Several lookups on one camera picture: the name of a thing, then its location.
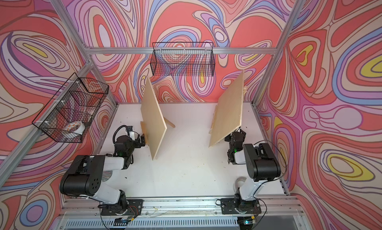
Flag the plywood board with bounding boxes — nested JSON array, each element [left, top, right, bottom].
[[141, 78, 167, 160], [209, 72, 244, 147]]

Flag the wooden easel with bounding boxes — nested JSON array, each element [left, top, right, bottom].
[[140, 118, 176, 145], [209, 86, 248, 134]]

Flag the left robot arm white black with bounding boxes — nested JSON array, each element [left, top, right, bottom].
[[59, 125, 146, 218]]

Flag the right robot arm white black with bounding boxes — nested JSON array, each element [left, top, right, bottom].
[[220, 129, 282, 216]]

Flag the silver cup of pencils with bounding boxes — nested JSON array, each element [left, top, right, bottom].
[[101, 171, 113, 182]]

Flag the clear tape roll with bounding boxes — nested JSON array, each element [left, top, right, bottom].
[[233, 176, 247, 193]]

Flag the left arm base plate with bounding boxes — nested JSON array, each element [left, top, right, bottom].
[[98, 199, 144, 217]]

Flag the left black wire basket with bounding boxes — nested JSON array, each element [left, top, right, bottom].
[[32, 74, 109, 143]]

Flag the black wire basket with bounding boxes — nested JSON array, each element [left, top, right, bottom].
[[32, 74, 109, 143], [150, 41, 215, 77]]

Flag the back black wire basket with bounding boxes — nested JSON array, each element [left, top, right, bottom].
[[150, 41, 215, 77]]

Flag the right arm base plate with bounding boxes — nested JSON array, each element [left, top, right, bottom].
[[218, 198, 262, 216]]

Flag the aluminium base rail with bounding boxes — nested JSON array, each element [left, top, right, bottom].
[[52, 195, 312, 230]]

